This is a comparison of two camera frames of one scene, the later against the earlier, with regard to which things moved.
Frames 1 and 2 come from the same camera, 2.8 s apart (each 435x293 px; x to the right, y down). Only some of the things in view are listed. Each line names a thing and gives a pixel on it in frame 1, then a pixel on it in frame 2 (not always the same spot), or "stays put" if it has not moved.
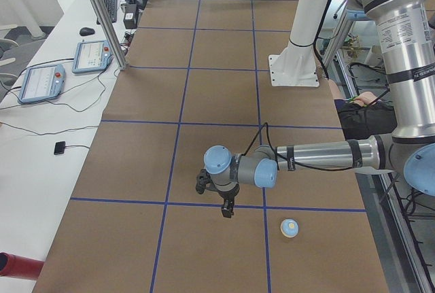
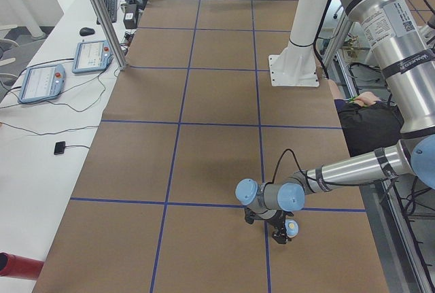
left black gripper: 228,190 to 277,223
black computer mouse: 86,31 stays put
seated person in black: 362,115 stays put
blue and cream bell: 289,228 stays put
